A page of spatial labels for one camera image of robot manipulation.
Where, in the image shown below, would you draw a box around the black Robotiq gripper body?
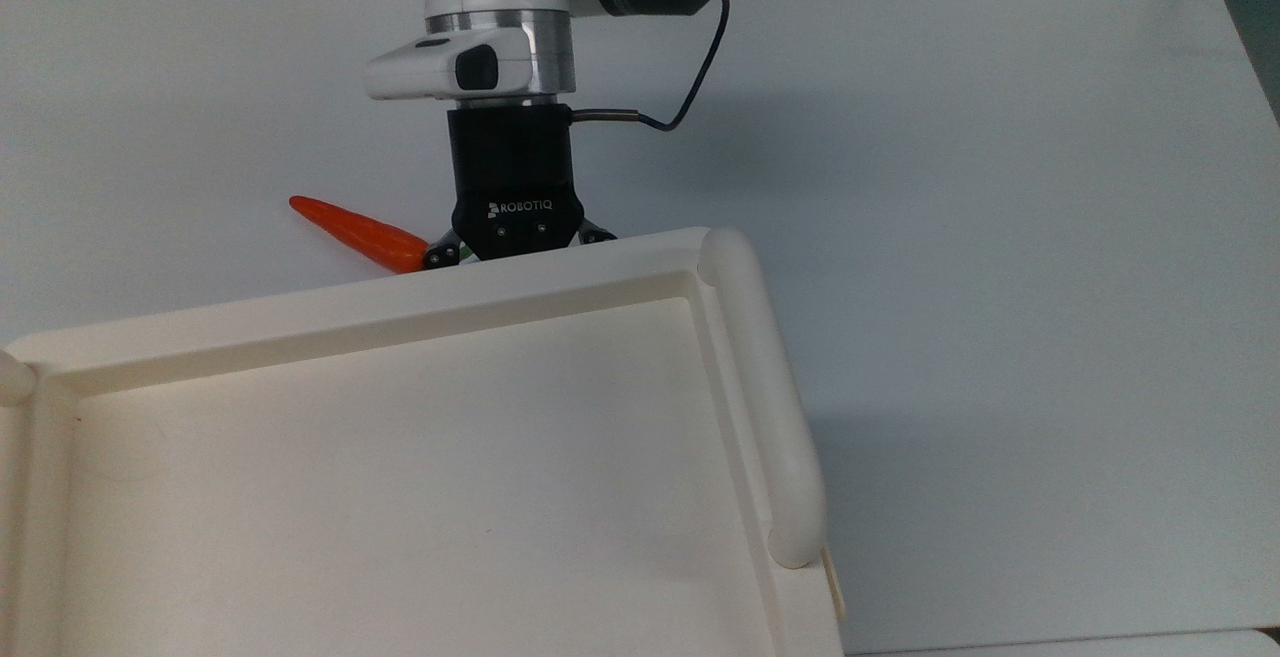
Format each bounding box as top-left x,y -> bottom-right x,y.
446,104 -> 585,262

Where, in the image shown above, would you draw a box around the orange toy carrot green leaves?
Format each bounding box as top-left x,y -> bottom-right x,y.
288,195 -> 473,275

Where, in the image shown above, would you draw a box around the cream white tray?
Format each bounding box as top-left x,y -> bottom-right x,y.
0,226 -> 848,657

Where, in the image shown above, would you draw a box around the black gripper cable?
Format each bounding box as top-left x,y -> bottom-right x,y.
568,0 -> 732,134

